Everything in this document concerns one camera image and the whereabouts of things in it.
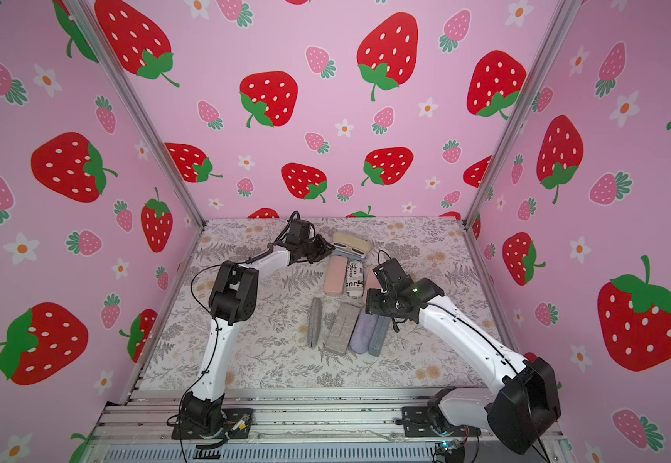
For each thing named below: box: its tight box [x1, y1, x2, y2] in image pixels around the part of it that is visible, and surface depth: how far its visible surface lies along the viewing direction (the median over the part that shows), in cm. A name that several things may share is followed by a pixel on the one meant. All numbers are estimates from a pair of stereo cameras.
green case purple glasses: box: [368, 314, 391, 357], surface depth 87 cm
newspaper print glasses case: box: [345, 259, 365, 300], surface depth 101 cm
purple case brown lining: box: [348, 308, 379, 355], surface depth 90 cm
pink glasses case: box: [323, 254, 349, 297], surface depth 104 cm
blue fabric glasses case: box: [331, 231, 373, 262], surface depth 113 cm
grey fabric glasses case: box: [307, 297, 323, 349], surface depth 89 cm
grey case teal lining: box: [324, 302, 361, 355], surface depth 90 cm
